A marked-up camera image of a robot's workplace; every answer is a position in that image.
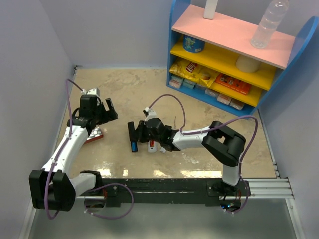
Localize black remote control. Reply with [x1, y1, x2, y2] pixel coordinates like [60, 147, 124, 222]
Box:
[128, 121, 137, 146]

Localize white remote control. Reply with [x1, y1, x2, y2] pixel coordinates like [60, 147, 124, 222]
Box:
[148, 140, 157, 153]

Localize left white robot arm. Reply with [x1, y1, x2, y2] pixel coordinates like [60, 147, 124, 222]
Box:
[29, 94, 118, 212]

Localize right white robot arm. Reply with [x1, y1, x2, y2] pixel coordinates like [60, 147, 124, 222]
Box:
[133, 118, 246, 196]

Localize blue batteries in black remote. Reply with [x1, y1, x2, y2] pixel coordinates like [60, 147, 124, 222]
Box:
[131, 141, 138, 152]

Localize red snack packet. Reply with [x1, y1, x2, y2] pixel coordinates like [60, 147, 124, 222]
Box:
[84, 127, 104, 144]

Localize small white box leftmost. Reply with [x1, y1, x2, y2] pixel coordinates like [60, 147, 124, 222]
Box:
[169, 75, 184, 89]

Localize small white box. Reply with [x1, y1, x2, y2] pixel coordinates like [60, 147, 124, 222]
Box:
[169, 75, 184, 89]
[205, 88, 219, 98]
[229, 99, 245, 110]
[217, 94, 232, 105]
[182, 78, 196, 89]

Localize yellow Lays chips bag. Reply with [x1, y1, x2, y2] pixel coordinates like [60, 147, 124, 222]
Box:
[169, 58, 220, 88]

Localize blue snack can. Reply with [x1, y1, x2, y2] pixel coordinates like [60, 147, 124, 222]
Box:
[183, 35, 205, 53]

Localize blue shelf unit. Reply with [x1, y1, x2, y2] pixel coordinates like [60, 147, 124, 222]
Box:
[167, 0, 319, 116]

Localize orange snack box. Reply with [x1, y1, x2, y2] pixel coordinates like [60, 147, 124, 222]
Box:
[215, 73, 252, 95]

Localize white paper roll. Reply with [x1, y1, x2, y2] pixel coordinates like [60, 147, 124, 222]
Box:
[236, 55, 261, 73]

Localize white bottle on shelf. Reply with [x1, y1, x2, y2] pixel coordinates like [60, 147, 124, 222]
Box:
[203, 0, 218, 19]

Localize clear plastic water bottle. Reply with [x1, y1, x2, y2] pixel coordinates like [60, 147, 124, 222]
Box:
[250, 0, 290, 49]

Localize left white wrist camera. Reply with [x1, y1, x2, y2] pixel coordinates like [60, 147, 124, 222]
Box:
[81, 87, 100, 97]

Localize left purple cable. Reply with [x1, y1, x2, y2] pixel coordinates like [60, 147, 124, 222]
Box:
[44, 78, 87, 220]

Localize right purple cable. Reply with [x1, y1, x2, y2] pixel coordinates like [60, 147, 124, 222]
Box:
[149, 94, 259, 179]

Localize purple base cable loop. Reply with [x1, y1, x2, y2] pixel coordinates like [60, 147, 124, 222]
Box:
[83, 183, 135, 220]

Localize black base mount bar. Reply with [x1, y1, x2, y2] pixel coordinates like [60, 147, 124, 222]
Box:
[77, 178, 251, 208]

